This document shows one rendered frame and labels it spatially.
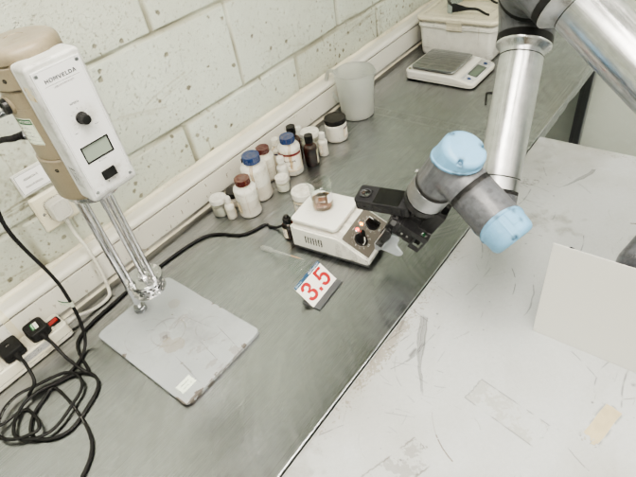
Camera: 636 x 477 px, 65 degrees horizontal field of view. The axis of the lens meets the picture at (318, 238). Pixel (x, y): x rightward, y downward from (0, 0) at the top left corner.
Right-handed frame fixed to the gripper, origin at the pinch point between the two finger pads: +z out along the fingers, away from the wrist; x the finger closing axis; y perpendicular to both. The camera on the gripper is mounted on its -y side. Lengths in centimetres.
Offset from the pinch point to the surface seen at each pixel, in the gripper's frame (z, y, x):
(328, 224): 3.5, -10.9, -1.5
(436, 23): 24, -20, 107
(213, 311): 13.5, -21.8, -28.9
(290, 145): 19.2, -32.7, 22.9
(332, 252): 8.3, -7.1, -4.2
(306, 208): 7.7, -17.6, 1.5
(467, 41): 23, -7, 105
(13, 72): -38, -51, -31
